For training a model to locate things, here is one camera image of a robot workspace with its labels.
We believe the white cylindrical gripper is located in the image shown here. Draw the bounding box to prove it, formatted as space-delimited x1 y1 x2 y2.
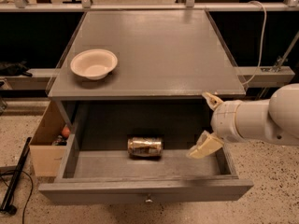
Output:
187 91 244 159

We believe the orange gold soda can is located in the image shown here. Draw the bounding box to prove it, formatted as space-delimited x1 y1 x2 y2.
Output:
127 137 164 158

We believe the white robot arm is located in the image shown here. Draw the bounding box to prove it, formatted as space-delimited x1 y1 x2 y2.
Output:
187 83 299 159

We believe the grey open top drawer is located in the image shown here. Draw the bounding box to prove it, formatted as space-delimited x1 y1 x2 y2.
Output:
39 101 253 204

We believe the silver drawer knob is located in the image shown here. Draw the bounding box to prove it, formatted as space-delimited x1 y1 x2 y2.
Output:
145 194 153 203

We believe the grey wooden cabinet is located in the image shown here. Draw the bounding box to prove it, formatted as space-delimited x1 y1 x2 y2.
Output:
49 10 245 125

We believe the white paper bowl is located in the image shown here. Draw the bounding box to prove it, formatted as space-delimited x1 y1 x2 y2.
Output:
70 49 118 80

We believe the orange ball in box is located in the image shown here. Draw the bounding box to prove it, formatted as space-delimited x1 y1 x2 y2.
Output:
61 126 70 139

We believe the dark item in box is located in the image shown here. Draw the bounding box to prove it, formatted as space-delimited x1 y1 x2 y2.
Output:
52 135 66 146

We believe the brown cardboard box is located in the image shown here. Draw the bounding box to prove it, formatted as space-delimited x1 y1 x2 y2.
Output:
30 102 70 177

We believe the black bag on ledge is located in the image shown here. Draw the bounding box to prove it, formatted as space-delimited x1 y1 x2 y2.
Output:
0 61 33 77

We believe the black tripod leg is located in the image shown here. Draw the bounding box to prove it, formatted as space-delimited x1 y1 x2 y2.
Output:
0 137 31 216

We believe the white hanging cable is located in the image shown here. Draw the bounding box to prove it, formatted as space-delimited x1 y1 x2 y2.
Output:
241 0 268 87

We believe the black floor cable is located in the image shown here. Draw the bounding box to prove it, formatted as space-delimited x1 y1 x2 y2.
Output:
0 169 35 224

